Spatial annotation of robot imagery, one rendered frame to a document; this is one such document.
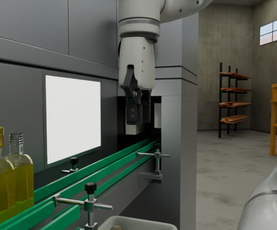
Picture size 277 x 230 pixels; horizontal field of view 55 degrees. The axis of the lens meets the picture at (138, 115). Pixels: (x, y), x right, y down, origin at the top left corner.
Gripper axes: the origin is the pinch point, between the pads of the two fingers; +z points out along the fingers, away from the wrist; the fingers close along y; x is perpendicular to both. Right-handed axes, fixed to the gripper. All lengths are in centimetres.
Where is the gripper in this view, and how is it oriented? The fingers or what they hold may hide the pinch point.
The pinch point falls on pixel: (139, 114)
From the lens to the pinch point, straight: 55.2
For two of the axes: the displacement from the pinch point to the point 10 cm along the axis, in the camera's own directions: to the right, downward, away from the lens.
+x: 9.4, 0.2, -3.4
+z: 0.0, 10.0, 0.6
